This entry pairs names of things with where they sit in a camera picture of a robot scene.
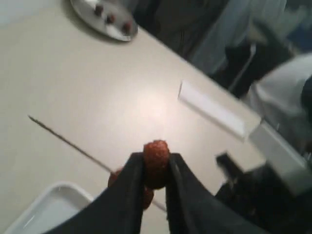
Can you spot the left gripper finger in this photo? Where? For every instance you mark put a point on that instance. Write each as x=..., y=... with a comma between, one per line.
x=117, y=210

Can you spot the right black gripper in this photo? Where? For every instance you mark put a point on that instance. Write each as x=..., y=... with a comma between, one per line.
x=258, y=195

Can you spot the dark red cherry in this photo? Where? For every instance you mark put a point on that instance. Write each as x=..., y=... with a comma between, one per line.
x=147, y=197

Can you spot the thin metal skewer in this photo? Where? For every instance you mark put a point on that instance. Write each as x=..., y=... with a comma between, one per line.
x=74, y=146

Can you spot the white rectangular plastic tray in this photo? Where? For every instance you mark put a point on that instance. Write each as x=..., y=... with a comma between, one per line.
x=56, y=204

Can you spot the white paper box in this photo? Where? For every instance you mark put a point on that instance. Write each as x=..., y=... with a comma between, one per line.
x=220, y=115

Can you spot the person in dark clothes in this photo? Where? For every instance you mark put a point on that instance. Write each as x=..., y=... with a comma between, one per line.
x=234, y=42

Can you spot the round metal plate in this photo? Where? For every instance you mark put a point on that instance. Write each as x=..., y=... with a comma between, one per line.
x=85, y=10

